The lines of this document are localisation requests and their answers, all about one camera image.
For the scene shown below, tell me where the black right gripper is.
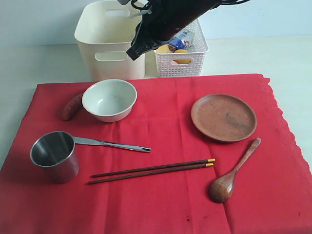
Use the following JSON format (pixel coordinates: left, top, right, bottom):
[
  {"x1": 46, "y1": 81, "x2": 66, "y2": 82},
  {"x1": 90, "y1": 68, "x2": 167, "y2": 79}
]
[{"x1": 126, "y1": 0, "x2": 221, "y2": 60}]

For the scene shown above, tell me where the yellow cheese wedge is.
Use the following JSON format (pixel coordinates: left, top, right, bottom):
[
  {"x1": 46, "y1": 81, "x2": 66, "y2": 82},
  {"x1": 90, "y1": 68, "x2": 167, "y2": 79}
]
[{"x1": 156, "y1": 44, "x2": 171, "y2": 54}]

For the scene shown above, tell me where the blue white milk carton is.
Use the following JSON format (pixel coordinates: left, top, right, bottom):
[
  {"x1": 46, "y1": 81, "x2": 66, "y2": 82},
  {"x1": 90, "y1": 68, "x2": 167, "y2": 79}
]
[{"x1": 168, "y1": 30, "x2": 195, "y2": 49}]

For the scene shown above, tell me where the yellow lemon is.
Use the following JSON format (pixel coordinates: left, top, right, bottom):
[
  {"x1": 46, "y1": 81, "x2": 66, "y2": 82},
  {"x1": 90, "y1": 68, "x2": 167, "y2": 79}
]
[{"x1": 175, "y1": 49, "x2": 192, "y2": 64}]

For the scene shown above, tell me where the cream plastic bin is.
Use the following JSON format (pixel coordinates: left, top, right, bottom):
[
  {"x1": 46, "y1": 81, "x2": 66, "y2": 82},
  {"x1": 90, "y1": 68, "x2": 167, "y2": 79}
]
[{"x1": 74, "y1": 0, "x2": 145, "y2": 81}]

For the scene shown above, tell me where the white perforated plastic basket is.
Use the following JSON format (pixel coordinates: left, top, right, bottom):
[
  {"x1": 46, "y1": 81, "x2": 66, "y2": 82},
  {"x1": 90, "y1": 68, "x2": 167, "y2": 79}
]
[{"x1": 154, "y1": 20, "x2": 209, "y2": 78}]

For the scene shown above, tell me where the white enamel bowl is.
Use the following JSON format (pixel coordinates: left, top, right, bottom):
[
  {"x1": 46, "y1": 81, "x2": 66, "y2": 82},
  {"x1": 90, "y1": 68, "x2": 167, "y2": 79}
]
[{"x1": 82, "y1": 79, "x2": 137, "y2": 123}]

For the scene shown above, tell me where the red sausage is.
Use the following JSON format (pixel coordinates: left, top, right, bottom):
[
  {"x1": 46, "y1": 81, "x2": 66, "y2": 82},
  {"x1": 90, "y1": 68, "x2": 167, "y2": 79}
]
[{"x1": 62, "y1": 93, "x2": 83, "y2": 121}]

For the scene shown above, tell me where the steel table knife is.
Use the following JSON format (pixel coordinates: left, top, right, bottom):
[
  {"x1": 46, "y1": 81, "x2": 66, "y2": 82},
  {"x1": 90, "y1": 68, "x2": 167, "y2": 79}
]
[{"x1": 73, "y1": 136, "x2": 152, "y2": 153}]

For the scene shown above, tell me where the brown wooden plate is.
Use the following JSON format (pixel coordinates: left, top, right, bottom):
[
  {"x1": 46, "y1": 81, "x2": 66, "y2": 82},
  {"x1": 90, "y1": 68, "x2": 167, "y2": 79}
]
[{"x1": 191, "y1": 94, "x2": 257, "y2": 142}]

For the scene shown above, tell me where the red tablecloth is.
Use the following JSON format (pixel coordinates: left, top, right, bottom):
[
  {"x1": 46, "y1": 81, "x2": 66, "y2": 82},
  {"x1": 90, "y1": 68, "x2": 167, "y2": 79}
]
[{"x1": 0, "y1": 74, "x2": 312, "y2": 234}]

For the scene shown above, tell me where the lower brown wooden chopstick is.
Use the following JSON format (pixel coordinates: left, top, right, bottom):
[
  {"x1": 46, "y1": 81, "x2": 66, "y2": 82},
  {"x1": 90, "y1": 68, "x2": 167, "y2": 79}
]
[{"x1": 87, "y1": 162, "x2": 214, "y2": 185}]

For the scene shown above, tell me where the brown wooden chopstick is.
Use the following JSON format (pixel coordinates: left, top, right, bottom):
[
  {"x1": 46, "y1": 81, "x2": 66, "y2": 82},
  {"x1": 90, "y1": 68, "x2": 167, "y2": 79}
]
[
  {"x1": 87, "y1": 162, "x2": 214, "y2": 185},
  {"x1": 91, "y1": 158, "x2": 215, "y2": 178}
]

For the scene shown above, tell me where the stainless steel cup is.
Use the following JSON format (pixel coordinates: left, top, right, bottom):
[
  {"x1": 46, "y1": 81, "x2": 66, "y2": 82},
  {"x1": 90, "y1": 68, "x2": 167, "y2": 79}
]
[{"x1": 30, "y1": 131, "x2": 79, "y2": 184}]

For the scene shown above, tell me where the upper brown wooden chopstick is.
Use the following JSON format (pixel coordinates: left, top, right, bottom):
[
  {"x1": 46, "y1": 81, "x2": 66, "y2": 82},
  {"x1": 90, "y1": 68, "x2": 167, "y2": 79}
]
[{"x1": 91, "y1": 158, "x2": 215, "y2": 178}]

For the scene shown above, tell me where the brown wooden spoon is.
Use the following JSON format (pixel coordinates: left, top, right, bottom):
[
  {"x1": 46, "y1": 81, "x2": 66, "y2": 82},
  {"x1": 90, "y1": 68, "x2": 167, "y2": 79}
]
[{"x1": 208, "y1": 137, "x2": 262, "y2": 203}]

